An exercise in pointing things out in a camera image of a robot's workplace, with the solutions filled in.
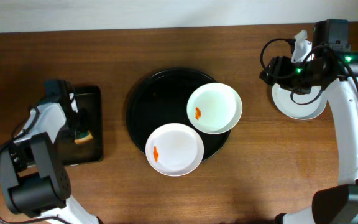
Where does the black rectangular tray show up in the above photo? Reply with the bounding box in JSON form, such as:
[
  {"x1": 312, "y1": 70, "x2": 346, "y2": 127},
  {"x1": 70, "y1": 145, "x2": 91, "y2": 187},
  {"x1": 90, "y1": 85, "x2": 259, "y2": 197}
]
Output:
[{"x1": 58, "y1": 86, "x2": 104, "y2": 166}]

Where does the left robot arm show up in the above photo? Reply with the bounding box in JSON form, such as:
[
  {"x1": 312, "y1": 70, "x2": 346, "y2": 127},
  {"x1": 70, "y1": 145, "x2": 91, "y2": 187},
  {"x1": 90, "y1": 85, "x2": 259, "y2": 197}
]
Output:
[{"x1": 0, "y1": 97, "x2": 103, "y2": 223}]

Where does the orange sauce stain plate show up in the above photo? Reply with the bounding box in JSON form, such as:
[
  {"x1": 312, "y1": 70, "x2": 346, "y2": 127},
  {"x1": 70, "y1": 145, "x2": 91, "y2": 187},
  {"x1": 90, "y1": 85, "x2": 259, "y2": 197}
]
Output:
[
  {"x1": 195, "y1": 107, "x2": 201, "y2": 120},
  {"x1": 153, "y1": 146, "x2": 159, "y2": 162}
]

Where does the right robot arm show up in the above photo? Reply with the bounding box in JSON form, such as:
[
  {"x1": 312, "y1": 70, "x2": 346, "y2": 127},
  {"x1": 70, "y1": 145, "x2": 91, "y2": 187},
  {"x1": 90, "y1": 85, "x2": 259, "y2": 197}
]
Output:
[{"x1": 259, "y1": 19, "x2": 358, "y2": 223}]

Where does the white plate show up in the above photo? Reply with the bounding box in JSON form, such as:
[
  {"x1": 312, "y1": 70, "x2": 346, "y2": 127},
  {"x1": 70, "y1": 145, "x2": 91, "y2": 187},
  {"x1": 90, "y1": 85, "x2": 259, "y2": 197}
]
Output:
[
  {"x1": 186, "y1": 82, "x2": 243, "y2": 134},
  {"x1": 145, "y1": 123, "x2": 204, "y2": 177}
]

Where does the white plate front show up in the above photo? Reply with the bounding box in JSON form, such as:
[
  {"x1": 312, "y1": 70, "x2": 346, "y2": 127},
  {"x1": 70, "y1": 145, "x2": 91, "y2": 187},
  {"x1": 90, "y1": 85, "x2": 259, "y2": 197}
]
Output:
[{"x1": 145, "y1": 123, "x2": 204, "y2": 177}]

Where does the green orange sponge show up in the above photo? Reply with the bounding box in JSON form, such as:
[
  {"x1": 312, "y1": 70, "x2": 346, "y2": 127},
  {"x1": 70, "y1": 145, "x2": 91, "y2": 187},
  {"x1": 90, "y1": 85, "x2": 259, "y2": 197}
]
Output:
[{"x1": 74, "y1": 130, "x2": 93, "y2": 144}]

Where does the round black tray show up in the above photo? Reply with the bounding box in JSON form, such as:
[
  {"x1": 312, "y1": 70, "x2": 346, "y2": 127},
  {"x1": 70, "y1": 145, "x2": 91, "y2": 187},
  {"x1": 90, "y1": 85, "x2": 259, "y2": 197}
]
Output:
[{"x1": 126, "y1": 68, "x2": 216, "y2": 153}]

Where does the orange sauce stain right plate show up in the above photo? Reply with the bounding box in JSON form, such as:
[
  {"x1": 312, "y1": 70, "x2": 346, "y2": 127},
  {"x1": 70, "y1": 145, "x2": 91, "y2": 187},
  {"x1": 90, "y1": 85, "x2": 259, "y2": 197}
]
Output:
[{"x1": 195, "y1": 107, "x2": 201, "y2": 120}]

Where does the pale green plate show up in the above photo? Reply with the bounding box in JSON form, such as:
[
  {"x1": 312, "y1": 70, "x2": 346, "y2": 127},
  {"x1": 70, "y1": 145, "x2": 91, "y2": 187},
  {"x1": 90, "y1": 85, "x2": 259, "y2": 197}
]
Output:
[{"x1": 272, "y1": 84, "x2": 327, "y2": 120}]

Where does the orange sauce stain front plate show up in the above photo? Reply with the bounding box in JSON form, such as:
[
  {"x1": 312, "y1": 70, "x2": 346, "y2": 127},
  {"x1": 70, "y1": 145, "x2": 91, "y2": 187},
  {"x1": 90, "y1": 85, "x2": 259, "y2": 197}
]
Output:
[{"x1": 153, "y1": 146, "x2": 159, "y2": 162}]

